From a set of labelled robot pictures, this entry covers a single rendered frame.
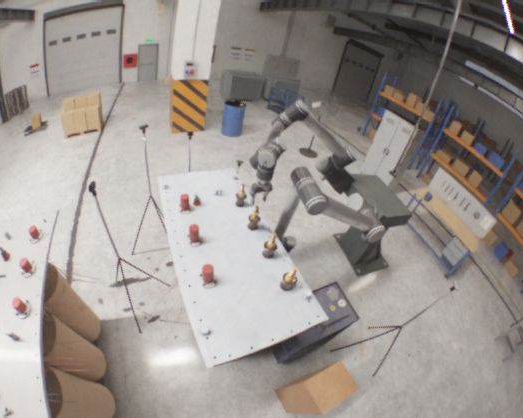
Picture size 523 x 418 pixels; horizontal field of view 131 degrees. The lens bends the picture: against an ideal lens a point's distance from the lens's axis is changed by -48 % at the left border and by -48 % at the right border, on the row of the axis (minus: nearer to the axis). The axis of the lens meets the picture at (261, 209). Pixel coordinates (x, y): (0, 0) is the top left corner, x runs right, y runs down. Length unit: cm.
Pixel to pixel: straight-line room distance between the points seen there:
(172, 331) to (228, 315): 149
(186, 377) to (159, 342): 49
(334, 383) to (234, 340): 93
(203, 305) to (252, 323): 30
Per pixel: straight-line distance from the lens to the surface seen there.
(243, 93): 984
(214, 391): 261
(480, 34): 690
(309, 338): 195
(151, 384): 269
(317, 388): 184
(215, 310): 135
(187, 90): 613
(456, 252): 517
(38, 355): 139
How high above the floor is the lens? 261
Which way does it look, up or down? 40 degrees down
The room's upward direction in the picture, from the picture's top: 14 degrees clockwise
